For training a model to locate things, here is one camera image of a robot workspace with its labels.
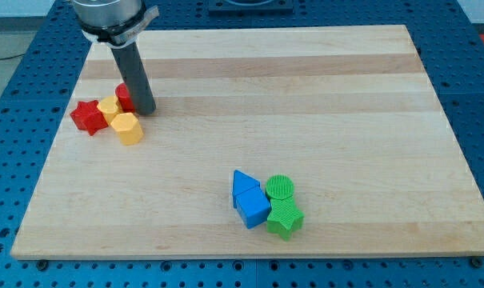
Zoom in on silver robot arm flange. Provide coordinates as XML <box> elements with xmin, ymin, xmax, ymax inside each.
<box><xmin>70</xmin><ymin>0</ymin><xmax>160</xmax><ymax>49</ymax></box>

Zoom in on blue triangle block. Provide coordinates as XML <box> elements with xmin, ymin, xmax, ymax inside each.
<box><xmin>231</xmin><ymin>170</ymin><xmax>260</xmax><ymax>209</ymax></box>

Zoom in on blue cube block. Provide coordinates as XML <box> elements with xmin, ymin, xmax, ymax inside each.
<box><xmin>234</xmin><ymin>186</ymin><xmax>271</xmax><ymax>229</ymax></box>

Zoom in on green cylinder block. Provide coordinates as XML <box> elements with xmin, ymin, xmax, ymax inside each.
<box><xmin>265</xmin><ymin>174</ymin><xmax>294</xmax><ymax>200</ymax></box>

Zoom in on green star block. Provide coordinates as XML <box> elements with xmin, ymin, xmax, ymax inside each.
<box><xmin>266</xmin><ymin>197</ymin><xmax>305</xmax><ymax>241</ymax></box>

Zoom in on wooden board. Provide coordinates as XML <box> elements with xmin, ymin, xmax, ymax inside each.
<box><xmin>11</xmin><ymin>25</ymin><xmax>484</xmax><ymax>260</ymax></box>

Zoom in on yellow hexagon block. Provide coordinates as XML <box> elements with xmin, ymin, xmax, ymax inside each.
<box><xmin>110</xmin><ymin>113</ymin><xmax>144</xmax><ymax>146</ymax></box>

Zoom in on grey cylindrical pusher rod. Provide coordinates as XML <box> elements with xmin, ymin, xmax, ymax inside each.
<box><xmin>112</xmin><ymin>42</ymin><xmax>157</xmax><ymax>115</ymax></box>

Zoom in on red cylinder block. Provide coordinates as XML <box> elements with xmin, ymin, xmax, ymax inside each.
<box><xmin>114</xmin><ymin>82</ymin><xmax>135</xmax><ymax>112</ymax></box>

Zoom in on yellow heart block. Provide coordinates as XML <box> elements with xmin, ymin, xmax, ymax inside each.
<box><xmin>97</xmin><ymin>95</ymin><xmax>123</xmax><ymax>125</ymax></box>

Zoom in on red star block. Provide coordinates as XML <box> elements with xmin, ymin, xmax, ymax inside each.
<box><xmin>70</xmin><ymin>100</ymin><xmax>108</xmax><ymax>136</ymax></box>

